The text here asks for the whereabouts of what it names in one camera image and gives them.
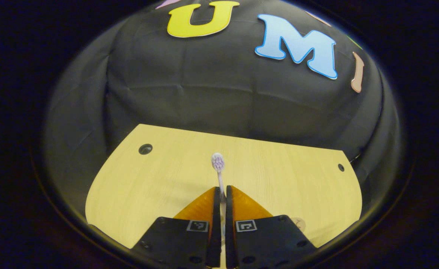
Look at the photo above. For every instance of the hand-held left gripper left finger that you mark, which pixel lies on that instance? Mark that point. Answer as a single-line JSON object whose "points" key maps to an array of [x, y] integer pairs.
{"points": [[215, 231]]}

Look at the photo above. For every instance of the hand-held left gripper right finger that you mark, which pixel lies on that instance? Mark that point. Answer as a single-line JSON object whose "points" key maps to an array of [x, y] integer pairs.
{"points": [[230, 231]]}

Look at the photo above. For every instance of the pale pink toothbrush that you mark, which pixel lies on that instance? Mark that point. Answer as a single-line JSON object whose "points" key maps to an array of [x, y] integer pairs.
{"points": [[217, 161]]}

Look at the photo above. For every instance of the round cork coaster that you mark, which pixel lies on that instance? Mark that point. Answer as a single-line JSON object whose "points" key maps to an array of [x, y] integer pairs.
{"points": [[299, 223]]}

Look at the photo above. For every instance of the light wooden desktop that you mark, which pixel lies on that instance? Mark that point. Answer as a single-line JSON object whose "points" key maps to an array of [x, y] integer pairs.
{"points": [[148, 186]]}

